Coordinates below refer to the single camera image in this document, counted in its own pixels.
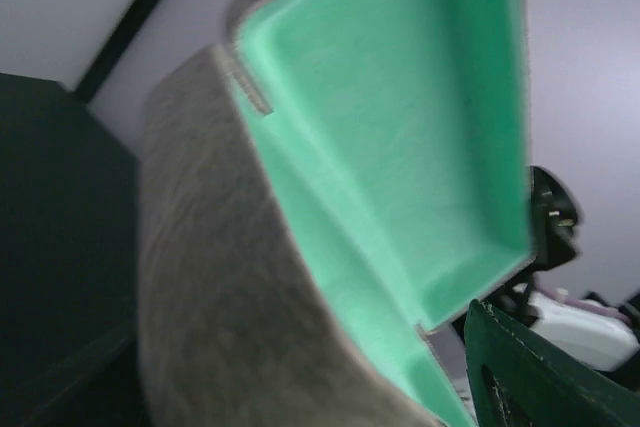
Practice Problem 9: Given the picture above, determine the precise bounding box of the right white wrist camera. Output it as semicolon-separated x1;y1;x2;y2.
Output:
528;288;639;373

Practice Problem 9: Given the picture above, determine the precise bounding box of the grey fuzzy glasses case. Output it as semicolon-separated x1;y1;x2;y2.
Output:
137;0;534;426

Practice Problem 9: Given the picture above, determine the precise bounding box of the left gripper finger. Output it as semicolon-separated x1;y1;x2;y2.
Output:
464;300;639;427

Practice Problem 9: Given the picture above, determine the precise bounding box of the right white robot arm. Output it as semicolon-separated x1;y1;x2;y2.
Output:
490;165;581;315

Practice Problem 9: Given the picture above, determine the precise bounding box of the left black frame post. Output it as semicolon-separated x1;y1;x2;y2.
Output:
72;0;161;104

